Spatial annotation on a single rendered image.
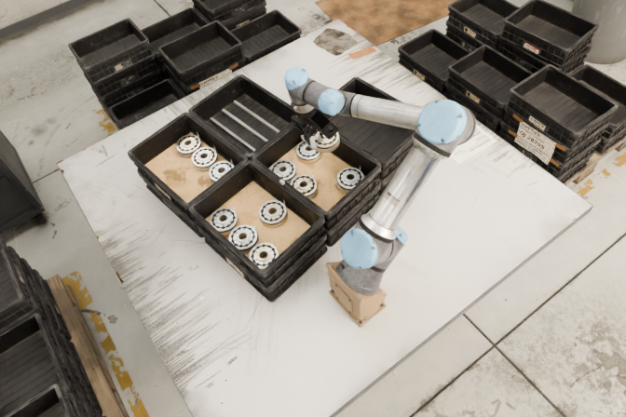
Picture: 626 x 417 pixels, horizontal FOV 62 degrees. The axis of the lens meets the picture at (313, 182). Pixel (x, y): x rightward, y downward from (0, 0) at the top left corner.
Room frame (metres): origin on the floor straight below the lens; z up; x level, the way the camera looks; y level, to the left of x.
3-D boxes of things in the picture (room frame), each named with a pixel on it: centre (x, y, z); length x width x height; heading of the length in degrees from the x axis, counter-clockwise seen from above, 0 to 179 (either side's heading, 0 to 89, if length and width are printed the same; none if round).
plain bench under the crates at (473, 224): (1.33, 0.05, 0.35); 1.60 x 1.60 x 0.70; 30
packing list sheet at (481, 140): (1.50, -0.63, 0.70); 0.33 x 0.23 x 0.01; 30
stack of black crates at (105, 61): (2.64, 1.08, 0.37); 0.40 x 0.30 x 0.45; 120
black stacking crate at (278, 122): (1.55, 0.24, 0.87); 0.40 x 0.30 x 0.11; 40
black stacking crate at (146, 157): (1.35, 0.47, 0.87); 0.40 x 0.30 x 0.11; 40
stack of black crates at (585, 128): (1.71, -1.24, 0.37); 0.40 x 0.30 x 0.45; 30
